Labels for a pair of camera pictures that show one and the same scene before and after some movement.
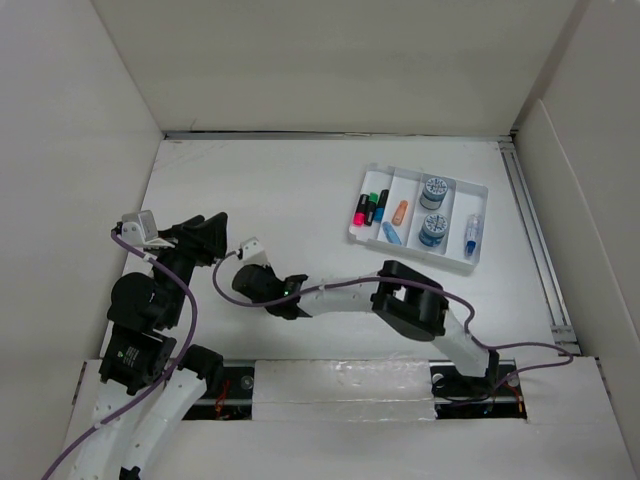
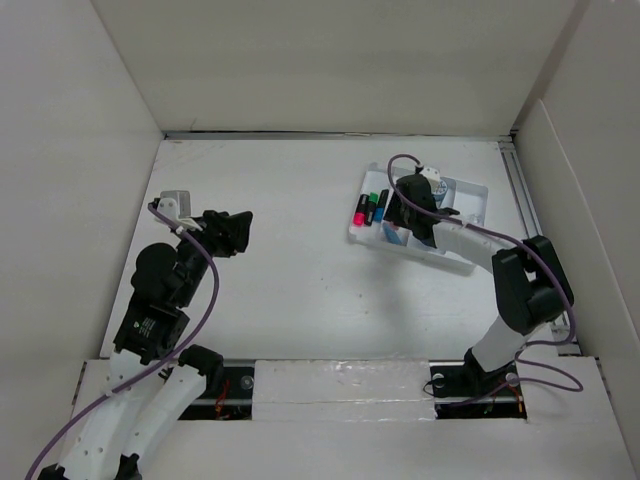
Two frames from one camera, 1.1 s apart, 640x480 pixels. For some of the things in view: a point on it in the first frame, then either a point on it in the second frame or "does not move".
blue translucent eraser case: x=391 y=234 does not move
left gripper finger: x=214 y=243 → x=240 y=238
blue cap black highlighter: x=379 y=210 does not move
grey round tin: x=433 y=193 does not move
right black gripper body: x=266 y=268 → x=399 y=213
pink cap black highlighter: x=359 y=216 does not move
